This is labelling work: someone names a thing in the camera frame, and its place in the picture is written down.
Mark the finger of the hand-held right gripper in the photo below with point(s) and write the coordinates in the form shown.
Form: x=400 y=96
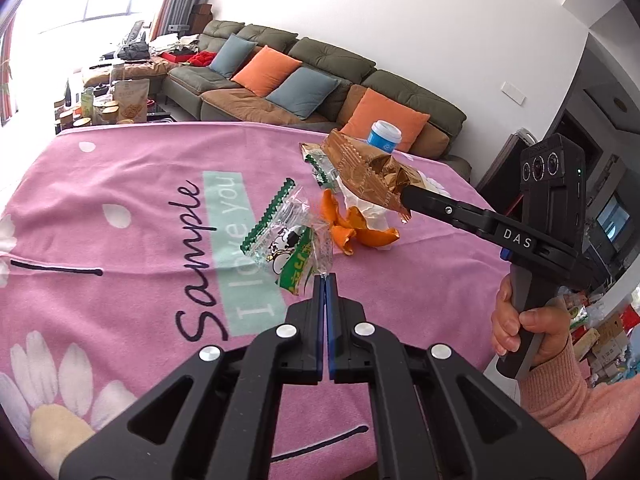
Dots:
x=435 y=205

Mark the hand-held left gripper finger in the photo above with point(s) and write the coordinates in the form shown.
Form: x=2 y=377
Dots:
x=331 y=320
x=320 y=320

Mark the orange peel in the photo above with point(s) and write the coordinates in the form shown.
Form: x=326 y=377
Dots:
x=367 y=230

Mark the clear green-edged snack wrapper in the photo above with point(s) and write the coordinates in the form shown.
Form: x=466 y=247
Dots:
x=285 y=245

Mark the gold wrapper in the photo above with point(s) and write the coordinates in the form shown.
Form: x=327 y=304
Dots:
x=360 y=165

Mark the person's right forearm pink sleeve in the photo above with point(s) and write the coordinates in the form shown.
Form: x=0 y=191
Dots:
x=590 y=420

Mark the person's right hand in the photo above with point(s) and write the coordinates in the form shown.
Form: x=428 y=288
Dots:
x=550 y=325

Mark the dark wooden chair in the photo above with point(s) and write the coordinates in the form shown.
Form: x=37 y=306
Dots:
x=505 y=165

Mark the lit screen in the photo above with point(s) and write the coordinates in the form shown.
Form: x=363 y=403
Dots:
x=612 y=220

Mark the blue and white bottle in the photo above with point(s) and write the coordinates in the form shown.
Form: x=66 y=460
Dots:
x=384 y=137

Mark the orange cushion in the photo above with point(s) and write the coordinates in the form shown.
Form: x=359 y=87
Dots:
x=370 y=107
x=267 y=71

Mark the small green-white wrapper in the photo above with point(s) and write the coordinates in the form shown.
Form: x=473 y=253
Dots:
x=312 y=154

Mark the grey-blue cushion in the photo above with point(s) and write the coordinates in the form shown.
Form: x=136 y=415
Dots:
x=232 y=55
x=302 y=92

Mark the green and brown sofa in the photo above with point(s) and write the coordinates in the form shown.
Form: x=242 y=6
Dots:
x=330 y=55

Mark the pink floral blanket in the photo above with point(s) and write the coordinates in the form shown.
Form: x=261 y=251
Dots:
x=125 y=170

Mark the red cloth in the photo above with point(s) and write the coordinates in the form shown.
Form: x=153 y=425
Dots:
x=202 y=57

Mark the brown paper snack bag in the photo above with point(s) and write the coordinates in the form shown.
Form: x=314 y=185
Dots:
x=131 y=100

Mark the brown upholstered ottoman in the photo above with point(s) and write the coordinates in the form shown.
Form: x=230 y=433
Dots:
x=150 y=72

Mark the dark wooden cabinet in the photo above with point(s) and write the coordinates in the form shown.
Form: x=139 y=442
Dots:
x=200 y=12

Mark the pile of white clothes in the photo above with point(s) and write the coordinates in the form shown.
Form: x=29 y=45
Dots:
x=172 y=42

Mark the group of food jars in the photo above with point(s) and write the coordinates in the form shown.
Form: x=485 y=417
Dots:
x=85 y=110

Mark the black bag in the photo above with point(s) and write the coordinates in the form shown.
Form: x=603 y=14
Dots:
x=132 y=51

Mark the white wall switch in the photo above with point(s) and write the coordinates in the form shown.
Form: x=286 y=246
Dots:
x=511 y=91

